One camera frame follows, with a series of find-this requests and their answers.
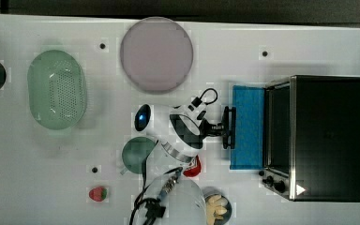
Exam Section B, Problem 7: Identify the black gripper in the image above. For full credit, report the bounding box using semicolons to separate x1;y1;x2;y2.
200;106;236;149

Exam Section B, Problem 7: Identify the red ketchup bottle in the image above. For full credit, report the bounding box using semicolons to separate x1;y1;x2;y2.
183;157;202;177

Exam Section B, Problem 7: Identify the large red strawberry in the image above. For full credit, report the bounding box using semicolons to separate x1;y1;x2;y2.
88;186;108;203

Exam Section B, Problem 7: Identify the black steel toaster oven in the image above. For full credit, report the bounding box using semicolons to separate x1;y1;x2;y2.
230;75;360;203

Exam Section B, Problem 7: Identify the lilac round plate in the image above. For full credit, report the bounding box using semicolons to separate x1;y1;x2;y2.
120;17;193;93

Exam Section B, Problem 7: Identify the blue bowl with banana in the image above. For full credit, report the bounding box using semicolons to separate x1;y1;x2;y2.
202;187;233;225

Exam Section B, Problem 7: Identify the green mug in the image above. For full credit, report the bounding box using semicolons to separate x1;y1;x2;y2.
121;137;156;174

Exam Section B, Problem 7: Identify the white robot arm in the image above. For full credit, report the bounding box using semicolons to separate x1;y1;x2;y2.
129;103;236;225

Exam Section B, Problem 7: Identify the green oval colander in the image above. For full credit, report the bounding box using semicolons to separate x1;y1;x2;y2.
27;50;86;130

